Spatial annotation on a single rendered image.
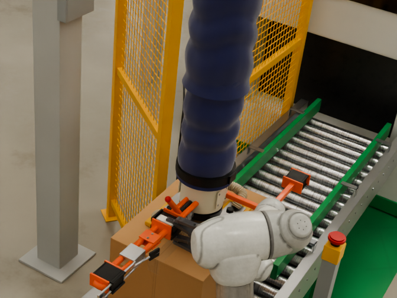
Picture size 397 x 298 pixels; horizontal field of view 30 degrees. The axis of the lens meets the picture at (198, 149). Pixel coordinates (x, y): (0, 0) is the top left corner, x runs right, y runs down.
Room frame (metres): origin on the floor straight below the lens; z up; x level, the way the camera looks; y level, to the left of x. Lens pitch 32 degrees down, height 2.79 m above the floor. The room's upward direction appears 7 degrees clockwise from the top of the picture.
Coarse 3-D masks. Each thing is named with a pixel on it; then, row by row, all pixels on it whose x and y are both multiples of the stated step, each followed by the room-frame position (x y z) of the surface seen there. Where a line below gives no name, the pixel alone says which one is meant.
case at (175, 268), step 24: (168, 192) 2.46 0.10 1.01; (144, 216) 2.28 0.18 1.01; (120, 240) 2.12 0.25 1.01; (168, 240) 2.16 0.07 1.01; (120, 264) 2.11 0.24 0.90; (144, 264) 2.06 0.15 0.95; (168, 264) 2.02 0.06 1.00; (192, 264) 2.04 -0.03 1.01; (120, 288) 2.11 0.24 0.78; (144, 288) 2.06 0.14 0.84; (168, 288) 2.01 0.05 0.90; (192, 288) 1.97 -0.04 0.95
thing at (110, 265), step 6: (102, 264) 1.81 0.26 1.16; (108, 264) 1.81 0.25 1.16; (114, 264) 1.82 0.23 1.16; (96, 270) 1.78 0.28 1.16; (102, 270) 1.78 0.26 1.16; (108, 270) 1.79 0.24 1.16; (114, 270) 1.79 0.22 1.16; (120, 270) 1.79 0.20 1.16; (90, 276) 1.76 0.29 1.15; (96, 276) 1.75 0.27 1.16; (102, 276) 1.76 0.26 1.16; (108, 276) 1.76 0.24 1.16; (114, 276) 1.76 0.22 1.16; (90, 282) 1.76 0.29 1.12; (102, 282) 1.74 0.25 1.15; (108, 282) 1.73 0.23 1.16
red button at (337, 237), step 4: (332, 232) 2.28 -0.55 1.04; (336, 232) 2.28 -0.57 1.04; (340, 232) 2.28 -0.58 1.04; (328, 236) 2.26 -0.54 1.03; (332, 236) 2.25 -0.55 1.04; (336, 236) 2.26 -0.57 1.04; (340, 236) 2.26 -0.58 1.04; (344, 236) 2.26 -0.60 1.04; (328, 240) 2.25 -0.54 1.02; (332, 240) 2.24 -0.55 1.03; (336, 240) 2.23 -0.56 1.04; (340, 240) 2.24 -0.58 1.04; (344, 240) 2.25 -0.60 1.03; (332, 244) 2.25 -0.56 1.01; (336, 244) 2.23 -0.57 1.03; (340, 244) 2.23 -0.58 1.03
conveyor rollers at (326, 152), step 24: (312, 120) 4.02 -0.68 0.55; (288, 144) 3.70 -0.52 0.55; (312, 144) 3.73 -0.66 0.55; (336, 144) 3.76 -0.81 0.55; (360, 144) 3.80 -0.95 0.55; (264, 168) 3.46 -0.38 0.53; (288, 168) 3.49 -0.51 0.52; (312, 168) 3.52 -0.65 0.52; (336, 168) 3.55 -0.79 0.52; (264, 192) 3.19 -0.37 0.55; (312, 192) 3.24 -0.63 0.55; (264, 288) 2.46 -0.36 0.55
